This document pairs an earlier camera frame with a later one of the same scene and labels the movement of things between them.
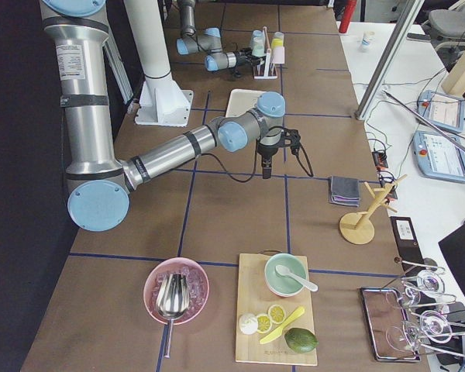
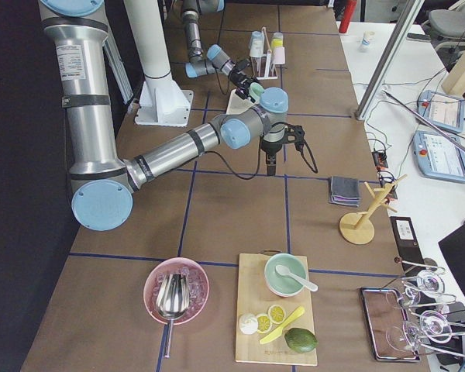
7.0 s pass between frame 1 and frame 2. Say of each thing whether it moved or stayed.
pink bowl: stayed
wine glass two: stayed
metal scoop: stayed
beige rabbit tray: stayed
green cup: moved
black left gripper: moved
